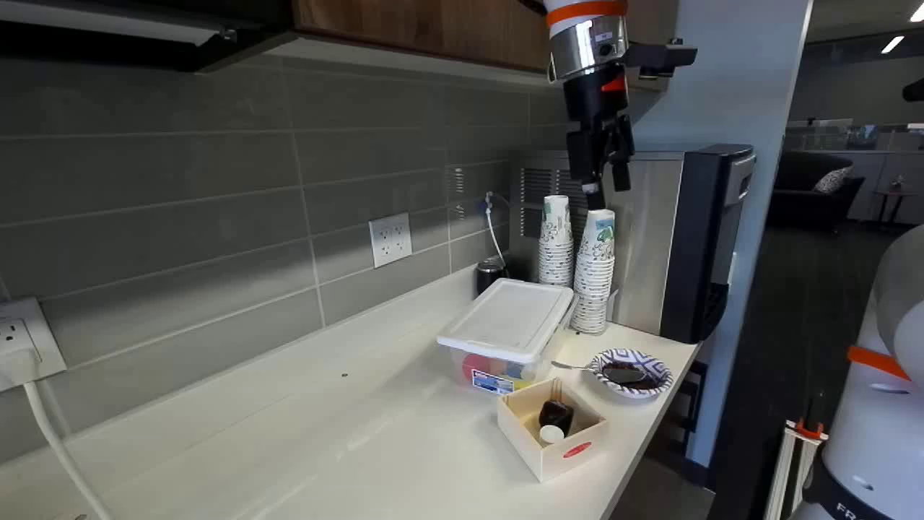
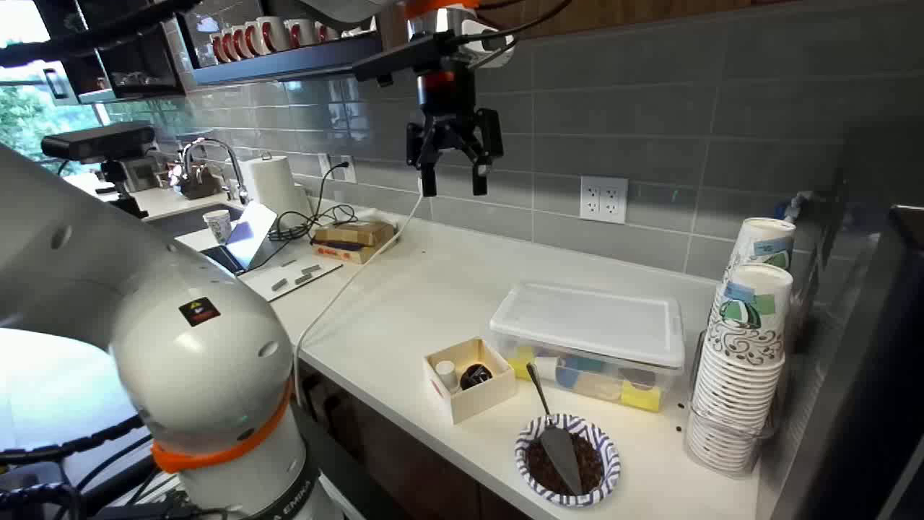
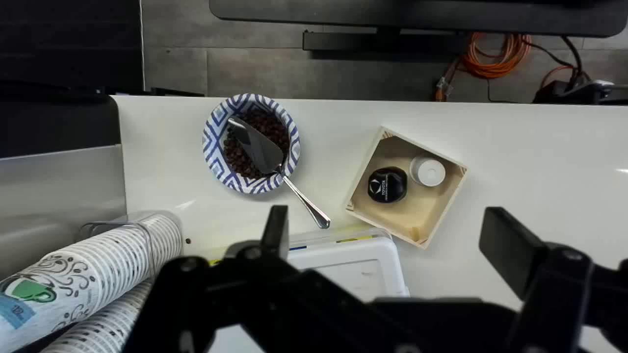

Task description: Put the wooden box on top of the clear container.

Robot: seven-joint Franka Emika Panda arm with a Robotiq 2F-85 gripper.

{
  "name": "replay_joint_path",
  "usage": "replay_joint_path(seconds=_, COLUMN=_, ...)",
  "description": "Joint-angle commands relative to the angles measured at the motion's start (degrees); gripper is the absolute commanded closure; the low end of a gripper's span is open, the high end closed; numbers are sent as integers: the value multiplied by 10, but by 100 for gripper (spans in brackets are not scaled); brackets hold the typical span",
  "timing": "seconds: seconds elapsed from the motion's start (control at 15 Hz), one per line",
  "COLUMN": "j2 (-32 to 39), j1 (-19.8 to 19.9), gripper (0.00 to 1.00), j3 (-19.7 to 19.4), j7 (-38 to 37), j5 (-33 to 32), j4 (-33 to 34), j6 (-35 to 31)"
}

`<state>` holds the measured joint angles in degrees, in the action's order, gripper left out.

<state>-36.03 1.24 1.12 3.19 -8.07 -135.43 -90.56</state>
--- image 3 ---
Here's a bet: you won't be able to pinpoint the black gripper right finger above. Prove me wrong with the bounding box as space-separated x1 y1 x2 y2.
476 207 628 353

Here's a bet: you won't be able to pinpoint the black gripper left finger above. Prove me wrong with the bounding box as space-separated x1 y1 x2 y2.
123 205 394 353

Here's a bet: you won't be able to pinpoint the black power adapter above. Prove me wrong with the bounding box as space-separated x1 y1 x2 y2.
531 79 628 107

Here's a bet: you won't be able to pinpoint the orange coiled cable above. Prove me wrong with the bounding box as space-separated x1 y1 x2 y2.
433 34 533 103

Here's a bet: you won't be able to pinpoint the black cabinet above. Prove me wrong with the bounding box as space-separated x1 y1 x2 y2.
0 0 145 160

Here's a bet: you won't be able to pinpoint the brown coffee beans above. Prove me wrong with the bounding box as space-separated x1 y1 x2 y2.
219 107 292 183

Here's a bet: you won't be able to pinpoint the silver metal spoon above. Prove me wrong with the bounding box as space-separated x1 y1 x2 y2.
223 117 333 232

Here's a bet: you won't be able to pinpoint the blue white patterned paper bowl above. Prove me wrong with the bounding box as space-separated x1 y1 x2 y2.
200 93 304 197

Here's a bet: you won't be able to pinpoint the black monitor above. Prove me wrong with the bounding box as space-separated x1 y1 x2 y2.
207 0 628 56

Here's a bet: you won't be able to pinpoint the light wooden square box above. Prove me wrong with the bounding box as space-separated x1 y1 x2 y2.
343 126 468 252

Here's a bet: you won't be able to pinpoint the white square plate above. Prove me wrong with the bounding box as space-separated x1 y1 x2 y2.
286 226 411 305

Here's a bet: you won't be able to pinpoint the black rounded object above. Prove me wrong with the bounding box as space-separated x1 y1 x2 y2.
364 168 410 205

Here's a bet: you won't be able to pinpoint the white round cap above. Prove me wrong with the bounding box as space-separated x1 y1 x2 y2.
410 156 449 191

